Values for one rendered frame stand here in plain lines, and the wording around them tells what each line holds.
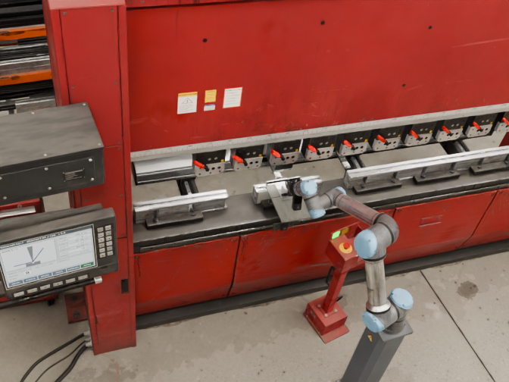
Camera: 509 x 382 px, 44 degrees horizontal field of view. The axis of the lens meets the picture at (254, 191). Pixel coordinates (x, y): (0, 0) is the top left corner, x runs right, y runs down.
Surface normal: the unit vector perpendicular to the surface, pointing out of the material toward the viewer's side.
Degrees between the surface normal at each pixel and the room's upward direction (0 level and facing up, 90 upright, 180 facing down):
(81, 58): 90
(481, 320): 0
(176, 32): 90
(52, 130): 0
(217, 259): 90
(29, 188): 90
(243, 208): 0
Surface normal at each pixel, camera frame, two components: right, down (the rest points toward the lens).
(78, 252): 0.40, 0.70
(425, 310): 0.12, -0.68
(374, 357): -0.39, 0.64
